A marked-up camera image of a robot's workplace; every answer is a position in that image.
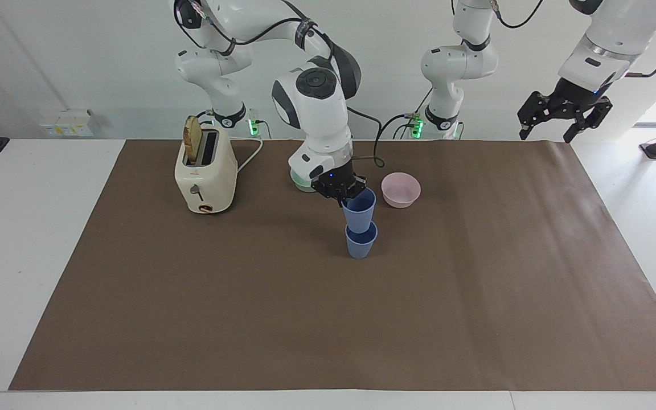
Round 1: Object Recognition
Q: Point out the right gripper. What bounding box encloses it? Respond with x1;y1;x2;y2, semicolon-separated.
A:
311;161;368;208

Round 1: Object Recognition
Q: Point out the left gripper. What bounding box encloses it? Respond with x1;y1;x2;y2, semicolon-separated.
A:
517;76;613;144

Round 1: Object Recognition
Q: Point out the blue ribbed cup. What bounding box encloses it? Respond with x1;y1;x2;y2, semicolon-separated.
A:
342;187;377;233
345;222;379;260

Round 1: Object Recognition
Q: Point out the light green bowl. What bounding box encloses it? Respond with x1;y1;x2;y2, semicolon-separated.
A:
289;165;319;194

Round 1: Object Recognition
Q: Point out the pink bowl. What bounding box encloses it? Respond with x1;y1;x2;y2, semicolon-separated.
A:
381;172;422;209

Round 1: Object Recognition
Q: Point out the cream toaster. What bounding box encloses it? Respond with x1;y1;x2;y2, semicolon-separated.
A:
174;121;239;215

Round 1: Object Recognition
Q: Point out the toast slice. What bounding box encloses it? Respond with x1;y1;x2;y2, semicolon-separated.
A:
183;116;204;164

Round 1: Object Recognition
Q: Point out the white toaster cable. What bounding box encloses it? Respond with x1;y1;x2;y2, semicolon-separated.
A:
229;136;264;175

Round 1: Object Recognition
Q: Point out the white wall socket box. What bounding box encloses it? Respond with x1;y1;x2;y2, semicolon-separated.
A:
39;109;95;138

